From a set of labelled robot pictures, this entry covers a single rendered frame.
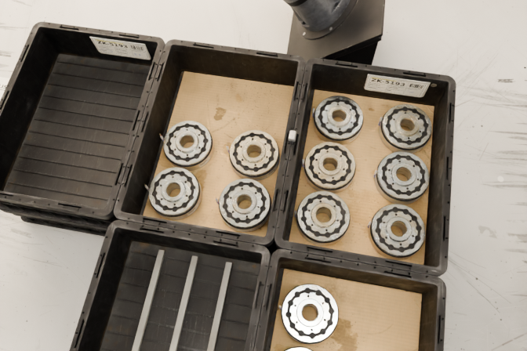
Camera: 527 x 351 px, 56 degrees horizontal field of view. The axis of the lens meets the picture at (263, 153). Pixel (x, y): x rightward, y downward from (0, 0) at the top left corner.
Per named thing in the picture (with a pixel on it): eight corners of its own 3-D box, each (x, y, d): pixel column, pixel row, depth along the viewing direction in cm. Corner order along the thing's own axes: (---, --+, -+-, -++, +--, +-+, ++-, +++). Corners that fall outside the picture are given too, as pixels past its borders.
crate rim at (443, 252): (307, 63, 104) (307, 56, 102) (452, 82, 101) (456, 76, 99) (272, 249, 89) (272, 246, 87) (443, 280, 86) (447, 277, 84)
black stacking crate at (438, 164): (306, 87, 113) (307, 59, 103) (438, 105, 110) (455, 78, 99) (274, 258, 98) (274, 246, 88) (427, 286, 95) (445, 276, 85)
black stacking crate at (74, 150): (59, 52, 120) (37, 22, 109) (177, 69, 117) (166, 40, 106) (-5, 208, 105) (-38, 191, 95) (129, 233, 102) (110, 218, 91)
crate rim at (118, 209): (169, 44, 108) (166, 37, 106) (306, 63, 104) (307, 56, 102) (114, 221, 93) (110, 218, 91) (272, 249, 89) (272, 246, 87)
